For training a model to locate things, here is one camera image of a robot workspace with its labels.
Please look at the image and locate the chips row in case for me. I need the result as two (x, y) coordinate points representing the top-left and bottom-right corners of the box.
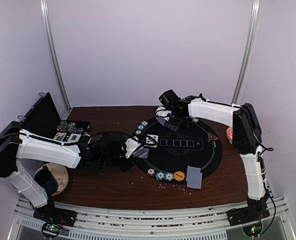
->
(57, 121), (78, 133)

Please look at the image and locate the round black poker mat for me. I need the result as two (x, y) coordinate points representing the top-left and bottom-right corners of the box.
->
(132, 117), (223, 184)

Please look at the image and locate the blue green 50 chip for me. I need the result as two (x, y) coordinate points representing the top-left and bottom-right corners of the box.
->
(155, 172), (165, 181)
(137, 125), (145, 131)

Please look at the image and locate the red white patterned bowl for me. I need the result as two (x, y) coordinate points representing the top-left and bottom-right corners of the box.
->
(226, 127), (233, 144)

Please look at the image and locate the white playing card box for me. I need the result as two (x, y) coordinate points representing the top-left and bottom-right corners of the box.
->
(67, 133), (81, 143)

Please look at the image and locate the single blue-backed playing card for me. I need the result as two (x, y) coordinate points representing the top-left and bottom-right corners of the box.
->
(155, 117), (166, 126)

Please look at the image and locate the aluminium frame post left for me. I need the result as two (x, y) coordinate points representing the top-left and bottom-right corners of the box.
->
(40, 0), (72, 112)

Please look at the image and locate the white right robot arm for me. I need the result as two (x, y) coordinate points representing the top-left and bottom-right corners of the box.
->
(156, 90), (265, 201)

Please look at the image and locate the aluminium frame post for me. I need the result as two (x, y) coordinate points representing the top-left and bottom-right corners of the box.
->
(40, 0), (72, 112)
(231, 0), (261, 104)

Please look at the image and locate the yellow big blind button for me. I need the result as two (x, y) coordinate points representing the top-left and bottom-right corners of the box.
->
(173, 171), (185, 182)

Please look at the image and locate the orange black 100 chip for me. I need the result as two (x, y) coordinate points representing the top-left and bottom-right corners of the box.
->
(135, 130), (142, 136)
(147, 168), (156, 177)

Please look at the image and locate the dark blue mug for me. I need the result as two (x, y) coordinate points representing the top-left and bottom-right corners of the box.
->
(34, 165), (58, 195)

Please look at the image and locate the blue playing card deck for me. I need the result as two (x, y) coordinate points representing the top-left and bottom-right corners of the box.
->
(133, 148), (149, 159)

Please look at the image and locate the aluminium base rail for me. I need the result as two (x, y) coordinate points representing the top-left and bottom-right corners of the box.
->
(5, 197), (296, 240)

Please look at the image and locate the aluminium frame post right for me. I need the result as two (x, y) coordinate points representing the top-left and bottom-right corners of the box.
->
(231, 0), (261, 104)

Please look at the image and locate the red triangular all-in marker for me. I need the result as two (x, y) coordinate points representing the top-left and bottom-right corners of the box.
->
(208, 132), (219, 142)

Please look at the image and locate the black poker set case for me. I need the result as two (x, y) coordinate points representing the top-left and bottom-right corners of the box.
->
(19, 92), (91, 142)

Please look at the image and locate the blue-backed playing card box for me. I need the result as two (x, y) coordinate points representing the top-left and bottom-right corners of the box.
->
(54, 132), (66, 141)

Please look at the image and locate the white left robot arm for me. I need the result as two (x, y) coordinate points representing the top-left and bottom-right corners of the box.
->
(0, 121), (143, 222)

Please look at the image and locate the beige patterned plate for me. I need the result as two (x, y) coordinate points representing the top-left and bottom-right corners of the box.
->
(34, 163), (69, 196)

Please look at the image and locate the face-up playing card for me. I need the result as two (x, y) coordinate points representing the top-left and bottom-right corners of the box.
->
(144, 134), (159, 148)

